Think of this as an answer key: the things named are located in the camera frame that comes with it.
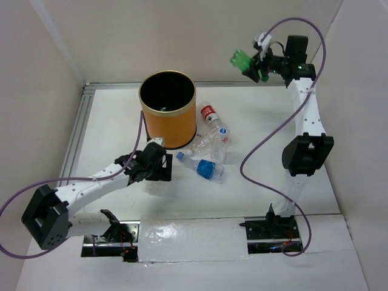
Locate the clear crushed bottle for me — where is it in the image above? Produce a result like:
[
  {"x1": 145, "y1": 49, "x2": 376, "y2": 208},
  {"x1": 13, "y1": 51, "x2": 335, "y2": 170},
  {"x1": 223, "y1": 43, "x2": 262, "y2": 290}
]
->
[{"x1": 144, "y1": 181, "x2": 169, "y2": 196}]

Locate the blue label clear bottle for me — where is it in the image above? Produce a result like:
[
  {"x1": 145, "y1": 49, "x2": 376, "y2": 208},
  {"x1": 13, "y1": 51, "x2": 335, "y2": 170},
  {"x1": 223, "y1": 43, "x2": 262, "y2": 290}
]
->
[{"x1": 176, "y1": 152, "x2": 225, "y2": 184}]

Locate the red label clear bottle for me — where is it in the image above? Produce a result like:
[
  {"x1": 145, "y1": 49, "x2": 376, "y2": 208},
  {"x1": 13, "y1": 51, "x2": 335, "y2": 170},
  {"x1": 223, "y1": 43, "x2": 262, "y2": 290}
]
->
[{"x1": 199, "y1": 101, "x2": 226, "y2": 130}]

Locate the clear bottle blue round sticker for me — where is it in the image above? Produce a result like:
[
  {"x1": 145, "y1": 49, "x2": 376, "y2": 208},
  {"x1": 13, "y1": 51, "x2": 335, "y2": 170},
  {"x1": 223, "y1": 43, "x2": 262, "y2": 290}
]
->
[{"x1": 210, "y1": 127, "x2": 229, "y2": 164}]

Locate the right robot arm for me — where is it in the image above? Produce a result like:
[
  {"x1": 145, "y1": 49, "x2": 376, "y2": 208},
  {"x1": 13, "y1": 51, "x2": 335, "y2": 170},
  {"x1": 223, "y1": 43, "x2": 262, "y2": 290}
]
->
[{"x1": 243, "y1": 33, "x2": 334, "y2": 238}]

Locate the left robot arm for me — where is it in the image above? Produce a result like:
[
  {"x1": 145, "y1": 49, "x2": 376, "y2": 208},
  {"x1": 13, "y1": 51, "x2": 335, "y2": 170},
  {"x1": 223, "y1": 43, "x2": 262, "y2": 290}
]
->
[{"x1": 21, "y1": 138, "x2": 172, "y2": 250}]

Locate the orange cylindrical bin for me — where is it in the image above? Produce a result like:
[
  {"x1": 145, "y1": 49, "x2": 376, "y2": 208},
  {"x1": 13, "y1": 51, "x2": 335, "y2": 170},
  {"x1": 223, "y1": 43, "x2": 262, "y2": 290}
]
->
[{"x1": 138, "y1": 70, "x2": 197, "y2": 150}]

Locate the clear bottle white cap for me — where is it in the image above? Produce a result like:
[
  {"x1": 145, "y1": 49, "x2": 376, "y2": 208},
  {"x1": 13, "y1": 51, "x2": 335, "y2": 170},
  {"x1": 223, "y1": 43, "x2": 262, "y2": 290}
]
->
[{"x1": 186, "y1": 131, "x2": 215, "y2": 157}]

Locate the white tape patch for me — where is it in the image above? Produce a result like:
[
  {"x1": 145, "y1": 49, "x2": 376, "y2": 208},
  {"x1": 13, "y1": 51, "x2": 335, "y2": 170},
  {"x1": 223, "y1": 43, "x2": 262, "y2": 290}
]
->
[{"x1": 138, "y1": 218, "x2": 249, "y2": 263}]

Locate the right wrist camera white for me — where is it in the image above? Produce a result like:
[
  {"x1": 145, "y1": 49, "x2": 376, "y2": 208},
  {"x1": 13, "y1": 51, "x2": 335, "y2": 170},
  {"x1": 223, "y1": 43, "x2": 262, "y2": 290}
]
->
[{"x1": 253, "y1": 32, "x2": 272, "y2": 51}]

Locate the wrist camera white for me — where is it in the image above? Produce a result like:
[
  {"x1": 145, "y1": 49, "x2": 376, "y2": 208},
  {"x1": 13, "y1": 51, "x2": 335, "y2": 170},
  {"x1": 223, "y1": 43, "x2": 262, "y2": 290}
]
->
[
  {"x1": 147, "y1": 137, "x2": 165, "y2": 147},
  {"x1": 253, "y1": 32, "x2": 272, "y2": 51}
]

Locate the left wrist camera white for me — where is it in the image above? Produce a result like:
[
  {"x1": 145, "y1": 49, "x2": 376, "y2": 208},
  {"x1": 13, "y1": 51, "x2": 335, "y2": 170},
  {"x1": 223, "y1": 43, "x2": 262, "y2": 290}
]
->
[{"x1": 147, "y1": 137, "x2": 165, "y2": 147}]

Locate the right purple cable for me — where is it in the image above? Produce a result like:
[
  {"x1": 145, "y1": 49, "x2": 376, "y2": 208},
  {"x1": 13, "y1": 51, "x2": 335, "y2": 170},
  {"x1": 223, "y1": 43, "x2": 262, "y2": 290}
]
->
[{"x1": 240, "y1": 17, "x2": 327, "y2": 257}]

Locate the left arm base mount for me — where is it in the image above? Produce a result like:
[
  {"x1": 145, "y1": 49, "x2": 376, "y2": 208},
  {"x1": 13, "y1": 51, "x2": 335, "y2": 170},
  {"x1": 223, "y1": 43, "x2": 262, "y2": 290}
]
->
[{"x1": 81, "y1": 221, "x2": 140, "y2": 263}]

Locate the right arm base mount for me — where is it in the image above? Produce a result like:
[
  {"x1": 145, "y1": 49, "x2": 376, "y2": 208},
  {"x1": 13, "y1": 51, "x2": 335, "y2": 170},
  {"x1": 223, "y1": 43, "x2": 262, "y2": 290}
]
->
[{"x1": 239, "y1": 216, "x2": 303, "y2": 255}]

